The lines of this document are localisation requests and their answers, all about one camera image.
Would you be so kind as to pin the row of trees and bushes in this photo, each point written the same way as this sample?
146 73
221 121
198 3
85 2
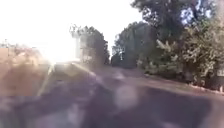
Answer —
93 45

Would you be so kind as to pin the grey asphalt road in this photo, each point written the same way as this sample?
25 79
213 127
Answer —
100 106

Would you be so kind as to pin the row of green trees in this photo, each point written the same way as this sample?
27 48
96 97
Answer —
173 43

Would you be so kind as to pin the brown dirt verge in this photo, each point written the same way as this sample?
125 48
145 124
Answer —
186 86

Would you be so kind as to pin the dry brown grass verge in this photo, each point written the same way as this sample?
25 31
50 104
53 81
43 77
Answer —
20 73

